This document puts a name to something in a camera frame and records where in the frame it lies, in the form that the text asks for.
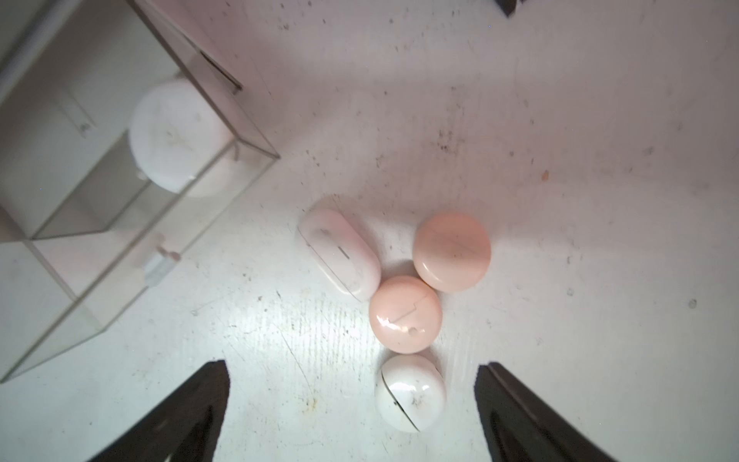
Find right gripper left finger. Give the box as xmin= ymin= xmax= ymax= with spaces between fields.
xmin=92 ymin=360 xmax=230 ymax=461

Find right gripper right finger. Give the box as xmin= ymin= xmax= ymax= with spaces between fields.
xmin=475 ymin=362 xmax=613 ymax=462

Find white round earphone case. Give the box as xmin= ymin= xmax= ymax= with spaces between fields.
xmin=375 ymin=354 xmax=446 ymax=433
xmin=128 ymin=78 xmax=238 ymax=198

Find pink earphone case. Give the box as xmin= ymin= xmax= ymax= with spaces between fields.
xmin=413 ymin=211 xmax=492 ymax=294
xmin=369 ymin=275 xmax=443 ymax=354

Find white three-drawer box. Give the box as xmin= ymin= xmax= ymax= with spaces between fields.
xmin=1 ymin=1 xmax=278 ymax=382

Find white oval earphone case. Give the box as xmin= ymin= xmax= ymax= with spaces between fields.
xmin=298 ymin=209 xmax=381 ymax=302

